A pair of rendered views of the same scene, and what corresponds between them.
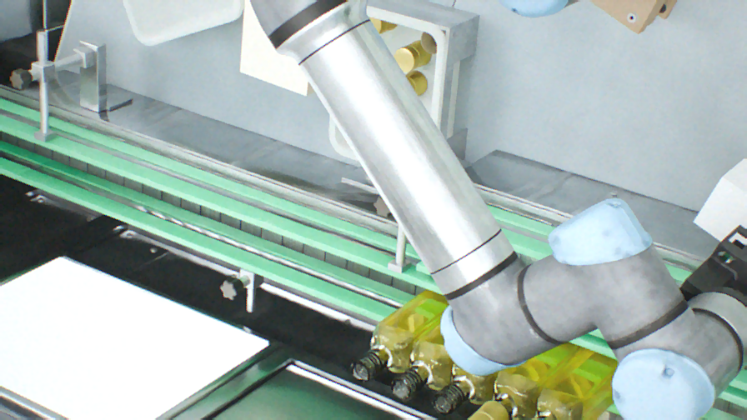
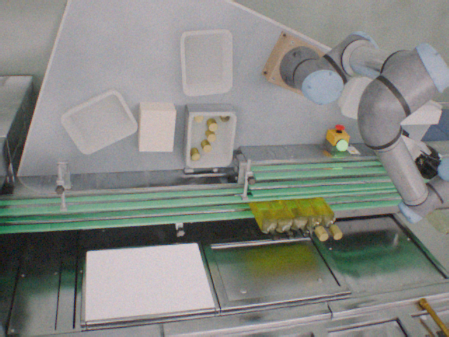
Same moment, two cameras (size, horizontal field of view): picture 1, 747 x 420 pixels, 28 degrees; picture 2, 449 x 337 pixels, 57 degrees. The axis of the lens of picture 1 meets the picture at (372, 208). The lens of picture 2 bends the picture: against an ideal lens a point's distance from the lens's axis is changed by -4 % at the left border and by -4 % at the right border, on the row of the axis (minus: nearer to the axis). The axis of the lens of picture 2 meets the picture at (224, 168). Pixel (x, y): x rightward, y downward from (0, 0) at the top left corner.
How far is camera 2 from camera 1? 136 cm
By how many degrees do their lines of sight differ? 43
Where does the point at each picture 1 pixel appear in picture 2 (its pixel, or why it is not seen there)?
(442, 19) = (227, 109)
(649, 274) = not seen: outside the picture
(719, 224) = not seen: hidden behind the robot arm
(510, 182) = (262, 156)
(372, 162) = (405, 175)
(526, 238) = (289, 172)
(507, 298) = (433, 198)
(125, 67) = not seen: hidden behind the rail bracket
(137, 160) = (109, 201)
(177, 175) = (131, 200)
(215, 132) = (121, 177)
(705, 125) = (309, 118)
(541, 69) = (254, 116)
